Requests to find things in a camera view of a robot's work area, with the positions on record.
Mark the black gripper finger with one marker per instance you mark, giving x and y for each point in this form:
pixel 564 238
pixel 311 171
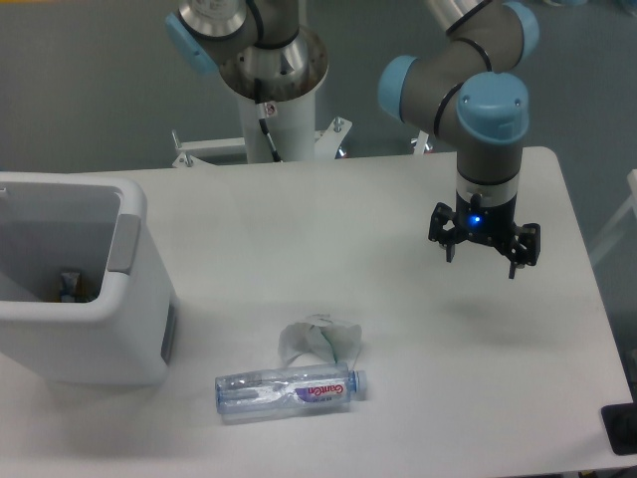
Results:
pixel 442 229
pixel 524 247

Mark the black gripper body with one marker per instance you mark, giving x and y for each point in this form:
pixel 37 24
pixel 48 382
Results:
pixel 492 226

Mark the crushed clear plastic bottle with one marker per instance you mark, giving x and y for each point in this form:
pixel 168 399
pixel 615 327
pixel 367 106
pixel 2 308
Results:
pixel 282 392

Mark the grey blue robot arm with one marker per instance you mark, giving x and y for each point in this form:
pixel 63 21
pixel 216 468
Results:
pixel 467 96

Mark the trash inside the can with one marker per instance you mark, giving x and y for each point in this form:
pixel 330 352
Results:
pixel 72 288

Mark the white plastic trash can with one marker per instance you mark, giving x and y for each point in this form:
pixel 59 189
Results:
pixel 96 225

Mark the black device at table edge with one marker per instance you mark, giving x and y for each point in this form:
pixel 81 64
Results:
pixel 620 424

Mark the white frame at right edge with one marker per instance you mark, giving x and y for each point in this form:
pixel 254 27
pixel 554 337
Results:
pixel 615 227

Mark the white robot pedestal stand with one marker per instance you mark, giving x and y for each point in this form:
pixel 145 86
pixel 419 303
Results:
pixel 275 92

